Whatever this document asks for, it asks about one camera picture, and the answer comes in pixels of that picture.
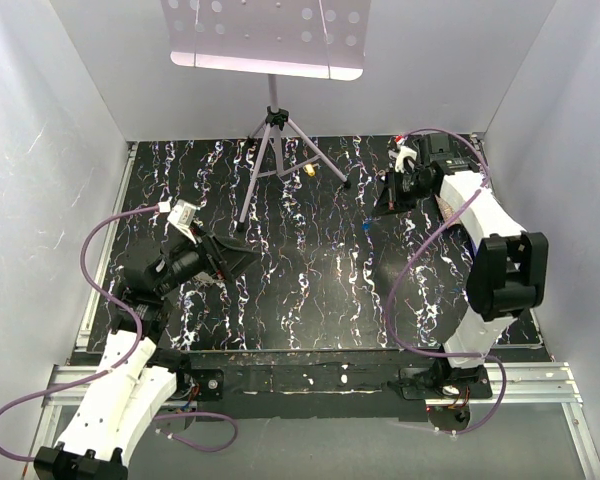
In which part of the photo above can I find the lilac music stand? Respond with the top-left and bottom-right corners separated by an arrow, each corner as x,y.
161,0 -> 371,231

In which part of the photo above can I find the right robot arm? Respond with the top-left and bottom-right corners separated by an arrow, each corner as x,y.
372,129 -> 549,399

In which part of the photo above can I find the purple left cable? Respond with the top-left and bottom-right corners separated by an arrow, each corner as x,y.
0,202 -> 240,461

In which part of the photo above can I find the aluminium frame rail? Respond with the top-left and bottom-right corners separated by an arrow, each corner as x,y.
31,142 -> 139,454

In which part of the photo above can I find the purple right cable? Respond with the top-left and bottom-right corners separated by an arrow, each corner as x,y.
385,128 -> 507,436

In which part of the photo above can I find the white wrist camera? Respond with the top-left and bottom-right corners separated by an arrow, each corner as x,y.
394,144 -> 418,173
167,200 -> 197,242

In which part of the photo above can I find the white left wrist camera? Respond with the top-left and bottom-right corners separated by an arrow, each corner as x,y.
167,200 -> 197,242

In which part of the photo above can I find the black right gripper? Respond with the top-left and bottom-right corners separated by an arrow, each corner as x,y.
370,167 -> 433,217

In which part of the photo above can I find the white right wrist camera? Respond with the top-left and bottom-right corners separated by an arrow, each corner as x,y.
394,144 -> 418,173

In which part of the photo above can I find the sprinkles filled tube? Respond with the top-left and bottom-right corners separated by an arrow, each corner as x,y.
434,195 -> 461,226

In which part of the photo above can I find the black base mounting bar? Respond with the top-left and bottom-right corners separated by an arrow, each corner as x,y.
157,349 -> 466,422

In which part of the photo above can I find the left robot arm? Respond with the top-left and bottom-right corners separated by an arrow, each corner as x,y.
33,229 -> 259,479

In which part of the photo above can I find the purple cable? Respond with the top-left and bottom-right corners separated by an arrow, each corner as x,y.
385,128 -> 507,436
0,202 -> 240,461

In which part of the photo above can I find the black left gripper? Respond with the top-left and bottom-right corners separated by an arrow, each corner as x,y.
155,220 -> 262,296

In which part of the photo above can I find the yellow key tag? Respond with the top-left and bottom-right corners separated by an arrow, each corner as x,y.
303,164 -> 316,177

